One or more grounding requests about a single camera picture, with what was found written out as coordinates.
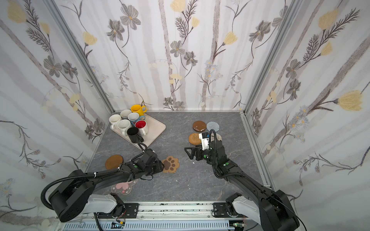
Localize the black mug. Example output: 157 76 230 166
127 127 144 143

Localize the light brown cork coaster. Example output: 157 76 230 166
105 155 123 170

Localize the pink flower shaped coaster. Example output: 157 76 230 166
111 180 138 195

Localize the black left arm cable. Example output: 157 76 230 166
40 141 154 211

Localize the rattan woven round coaster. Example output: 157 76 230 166
188 133 201 145

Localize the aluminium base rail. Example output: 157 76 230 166
53 201 262 231

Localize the brown paw shaped coaster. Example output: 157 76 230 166
162 156 180 173

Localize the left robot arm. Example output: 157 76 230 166
40 149 165 222

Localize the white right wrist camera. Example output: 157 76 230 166
198 132 210 151

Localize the plain white mug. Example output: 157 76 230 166
109 114 122 130

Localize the blue floral mug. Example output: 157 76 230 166
127 112 145 127

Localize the dark brown round coaster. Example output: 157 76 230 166
192 120 207 132

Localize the blue grey woven coaster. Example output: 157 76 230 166
206 121 220 132

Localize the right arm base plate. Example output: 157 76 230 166
212 202 240 218

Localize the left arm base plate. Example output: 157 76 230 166
97 203 139 219

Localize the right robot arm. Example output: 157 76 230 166
184 141 300 231

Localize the white mug red inside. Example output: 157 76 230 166
135 120 149 136

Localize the yellow mug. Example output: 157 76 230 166
131 105 147 116

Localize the white speckled mug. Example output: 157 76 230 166
117 119 132 136

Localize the white grey mug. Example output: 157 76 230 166
120 109 132 119

